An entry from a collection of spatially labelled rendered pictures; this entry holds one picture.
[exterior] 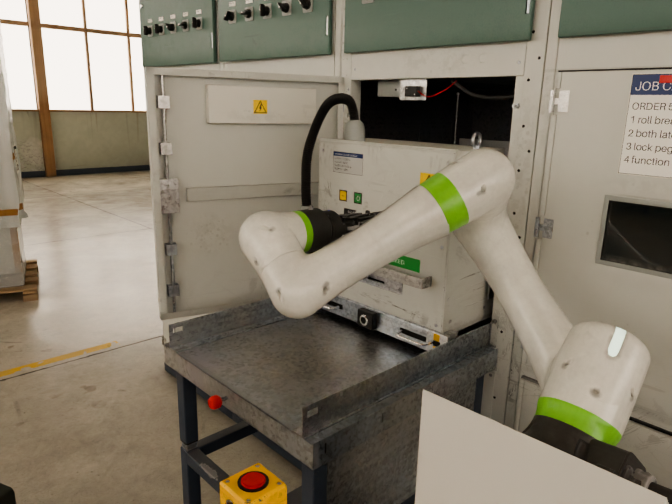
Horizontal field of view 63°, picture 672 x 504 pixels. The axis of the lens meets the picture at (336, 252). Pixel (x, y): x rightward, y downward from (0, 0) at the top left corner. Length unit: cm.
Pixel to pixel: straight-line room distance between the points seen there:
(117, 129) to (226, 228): 1128
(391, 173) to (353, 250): 50
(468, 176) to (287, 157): 87
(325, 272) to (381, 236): 13
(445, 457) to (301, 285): 38
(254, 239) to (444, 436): 49
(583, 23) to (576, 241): 49
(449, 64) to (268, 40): 78
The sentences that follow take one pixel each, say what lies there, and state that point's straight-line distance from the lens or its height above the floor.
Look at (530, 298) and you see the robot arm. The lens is 117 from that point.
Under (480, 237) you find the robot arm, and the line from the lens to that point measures 122.
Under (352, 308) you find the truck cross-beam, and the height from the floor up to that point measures 90.
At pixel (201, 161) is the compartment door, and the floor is 132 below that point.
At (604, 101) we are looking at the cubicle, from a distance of 139.
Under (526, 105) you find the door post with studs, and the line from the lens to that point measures 149.
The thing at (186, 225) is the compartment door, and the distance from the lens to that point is 176.
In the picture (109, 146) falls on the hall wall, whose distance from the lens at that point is 1295.
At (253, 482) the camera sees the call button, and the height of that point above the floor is 91.
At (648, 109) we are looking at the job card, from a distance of 135.
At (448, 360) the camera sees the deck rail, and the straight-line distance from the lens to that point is 148.
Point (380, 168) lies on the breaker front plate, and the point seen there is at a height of 133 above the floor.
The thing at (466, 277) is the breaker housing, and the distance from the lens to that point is 151.
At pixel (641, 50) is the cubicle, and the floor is 162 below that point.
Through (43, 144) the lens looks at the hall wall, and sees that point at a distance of 1244.
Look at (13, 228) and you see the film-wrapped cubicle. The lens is 480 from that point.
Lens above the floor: 149
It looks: 15 degrees down
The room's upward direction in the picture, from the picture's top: 1 degrees clockwise
